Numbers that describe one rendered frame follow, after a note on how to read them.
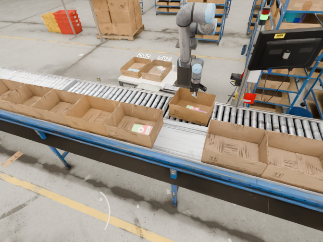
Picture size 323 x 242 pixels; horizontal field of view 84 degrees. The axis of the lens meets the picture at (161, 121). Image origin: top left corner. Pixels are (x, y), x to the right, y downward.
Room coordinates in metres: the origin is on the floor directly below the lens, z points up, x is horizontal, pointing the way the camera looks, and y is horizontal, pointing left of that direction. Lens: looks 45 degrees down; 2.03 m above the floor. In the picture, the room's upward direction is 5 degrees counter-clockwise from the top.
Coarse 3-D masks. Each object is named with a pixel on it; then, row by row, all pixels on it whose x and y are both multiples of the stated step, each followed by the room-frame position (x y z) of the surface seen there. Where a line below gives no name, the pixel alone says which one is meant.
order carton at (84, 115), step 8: (88, 96) 1.40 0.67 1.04; (80, 104) 1.33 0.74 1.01; (88, 104) 1.41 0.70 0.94; (96, 104) 1.38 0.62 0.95; (104, 104) 1.34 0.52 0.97; (112, 104) 1.30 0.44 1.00; (72, 112) 1.22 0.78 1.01; (80, 112) 1.29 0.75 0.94; (88, 112) 1.34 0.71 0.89; (96, 112) 1.33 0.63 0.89; (104, 112) 1.33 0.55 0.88; (72, 120) 1.13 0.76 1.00; (80, 120) 1.09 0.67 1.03; (88, 120) 1.23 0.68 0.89; (96, 120) 1.23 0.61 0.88; (104, 120) 1.22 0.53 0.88; (80, 128) 1.11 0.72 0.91; (88, 128) 1.07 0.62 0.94; (96, 128) 1.04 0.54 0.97; (104, 128) 1.00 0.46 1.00; (104, 136) 1.02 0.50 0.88
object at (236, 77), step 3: (231, 75) 1.48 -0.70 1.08; (234, 75) 1.47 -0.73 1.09; (237, 75) 1.46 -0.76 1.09; (240, 75) 1.46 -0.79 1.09; (231, 78) 1.47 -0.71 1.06; (234, 78) 1.46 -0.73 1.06; (237, 78) 1.45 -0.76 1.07; (240, 78) 1.44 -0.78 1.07; (234, 81) 1.48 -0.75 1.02; (237, 81) 1.46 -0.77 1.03; (240, 81) 1.43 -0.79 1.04
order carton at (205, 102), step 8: (184, 88) 1.57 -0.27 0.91; (176, 96) 1.52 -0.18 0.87; (184, 96) 1.57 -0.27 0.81; (192, 96) 1.53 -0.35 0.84; (200, 96) 1.48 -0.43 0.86; (208, 96) 1.44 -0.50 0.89; (176, 104) 1.51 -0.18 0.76; (184, 104) 1.50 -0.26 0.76; (192, 104) 1.49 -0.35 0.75; (200, 104) 1.47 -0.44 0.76; (208, 104) 1.44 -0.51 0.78; (176, 112) 1.31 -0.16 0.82; (184, 112) 1.27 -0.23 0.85; (192, 112) 1.23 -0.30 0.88; (200, 112) 1.19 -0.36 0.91; (208, 112) 1.17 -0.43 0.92; (192, 120) 1.22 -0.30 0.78; (200, 120) 1.19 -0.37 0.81; (208, 120) 1.21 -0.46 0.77
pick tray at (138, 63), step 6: (132, 60) 2.52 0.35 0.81; (138, 60) 2.54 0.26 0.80; (144, 60) 2.49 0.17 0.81; (150, 60) 2.44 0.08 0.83; (126, 66) 2.38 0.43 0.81; (132, 66) 2.45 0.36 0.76; (138, 66) 2.43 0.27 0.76; (144, 66) 2.27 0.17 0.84; (126, 72) 2.19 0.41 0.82; (132, 72) 2.15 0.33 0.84; (138, 72) 2.13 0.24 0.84; (138, 78) 2.11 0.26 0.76
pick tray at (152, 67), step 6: (156, 60) 2.42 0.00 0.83; (162, 60) 2.38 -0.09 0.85; (150, 66) 2.33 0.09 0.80; (156, 66) 2.39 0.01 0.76; (162, 66) 2.37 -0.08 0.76; (168, 66) 2.19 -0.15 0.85; (144, 72) 2.17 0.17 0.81; (156, 72) 2.23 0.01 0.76; (168, 72) 2.18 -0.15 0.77; (144, 78) 2.09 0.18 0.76; (150, 78) 2.04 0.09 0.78; (156, 78) 2.00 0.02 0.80; (162, 78) 2.02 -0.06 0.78
